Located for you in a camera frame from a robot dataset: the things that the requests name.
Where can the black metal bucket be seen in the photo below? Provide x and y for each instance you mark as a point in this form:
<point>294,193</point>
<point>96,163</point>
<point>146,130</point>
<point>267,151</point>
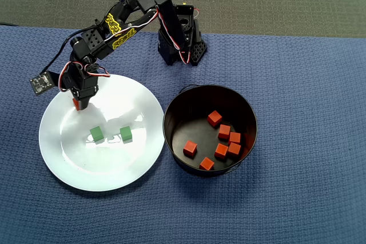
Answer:
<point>200,104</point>

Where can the small wrist camera board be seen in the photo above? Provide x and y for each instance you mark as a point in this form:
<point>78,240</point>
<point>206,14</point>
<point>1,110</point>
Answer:
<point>42,83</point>

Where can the blue woven tablecloth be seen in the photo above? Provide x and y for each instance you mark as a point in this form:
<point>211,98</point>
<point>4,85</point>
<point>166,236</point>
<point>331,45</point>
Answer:
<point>300,169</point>

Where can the green cube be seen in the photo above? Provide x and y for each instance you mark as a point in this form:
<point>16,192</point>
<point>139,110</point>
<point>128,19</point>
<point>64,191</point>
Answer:
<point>126,133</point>
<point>96,133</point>

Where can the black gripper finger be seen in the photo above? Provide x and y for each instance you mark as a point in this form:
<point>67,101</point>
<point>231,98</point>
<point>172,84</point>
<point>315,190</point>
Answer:
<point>83,104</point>

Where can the white round plate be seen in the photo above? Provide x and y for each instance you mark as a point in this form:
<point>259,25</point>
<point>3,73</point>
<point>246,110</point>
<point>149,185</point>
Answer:
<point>114,164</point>

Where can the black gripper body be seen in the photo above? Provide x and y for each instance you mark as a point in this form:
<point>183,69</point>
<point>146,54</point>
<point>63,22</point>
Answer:
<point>83,95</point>

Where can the red cube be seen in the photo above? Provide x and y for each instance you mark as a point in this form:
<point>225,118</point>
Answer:
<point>206,164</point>
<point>234,149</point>
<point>235,137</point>
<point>224,131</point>
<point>221,150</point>
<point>190,147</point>
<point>75,104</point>
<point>214,118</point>

